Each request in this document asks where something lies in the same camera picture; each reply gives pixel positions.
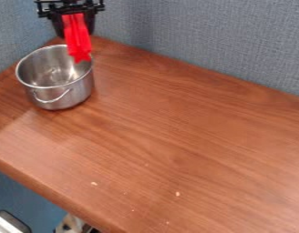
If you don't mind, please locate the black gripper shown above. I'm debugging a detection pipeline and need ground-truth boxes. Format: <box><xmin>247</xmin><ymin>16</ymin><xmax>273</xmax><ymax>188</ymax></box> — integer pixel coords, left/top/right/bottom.
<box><xmin>33</xmin><ymin>0</ymin><xmax>106</xmax><ymax>38</ymax></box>

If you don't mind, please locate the red plastic block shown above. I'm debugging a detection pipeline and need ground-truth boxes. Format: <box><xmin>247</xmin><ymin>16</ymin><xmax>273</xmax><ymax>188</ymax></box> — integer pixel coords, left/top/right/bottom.
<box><xmin>62</xmin><ymin>13</ymin><xmax>91</xmax><ymax>63</ymax></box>

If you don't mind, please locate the metal pot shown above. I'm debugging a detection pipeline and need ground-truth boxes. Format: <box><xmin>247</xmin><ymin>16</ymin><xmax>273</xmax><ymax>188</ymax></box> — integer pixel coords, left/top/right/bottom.
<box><xmin>16</xmin><ymin>45</ymin><xmax>95</xmax><ymax>110</ymax></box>

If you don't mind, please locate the grey device below table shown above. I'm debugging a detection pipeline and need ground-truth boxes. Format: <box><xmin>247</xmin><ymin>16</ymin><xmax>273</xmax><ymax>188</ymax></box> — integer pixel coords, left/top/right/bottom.
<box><xmin>0</xmin><ymin>210</ymin><xmax>32</xmax><ymax>233</ymax></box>

